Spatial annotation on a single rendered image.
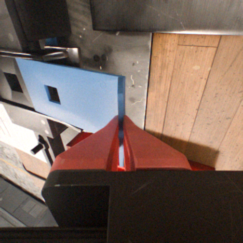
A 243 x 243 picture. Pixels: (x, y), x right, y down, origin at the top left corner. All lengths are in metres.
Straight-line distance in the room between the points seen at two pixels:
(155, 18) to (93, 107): 0.11
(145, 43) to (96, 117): 0.11
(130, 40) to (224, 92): 0.13
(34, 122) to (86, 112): 0.13
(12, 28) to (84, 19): 0.09
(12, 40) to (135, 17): 0.13
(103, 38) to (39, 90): 0.11
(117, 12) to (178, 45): 0.08
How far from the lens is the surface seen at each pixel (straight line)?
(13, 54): 0.22
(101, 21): 0.22
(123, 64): 0.23
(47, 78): 0.19
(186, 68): 0.21
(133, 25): 0.20
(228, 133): 0.25
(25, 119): 0.30
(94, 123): 0.17
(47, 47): 0.19
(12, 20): 0.22
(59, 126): 0.27
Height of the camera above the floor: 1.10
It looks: 47 degrees down
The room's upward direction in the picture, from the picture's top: 141 degrees counter-clockwise
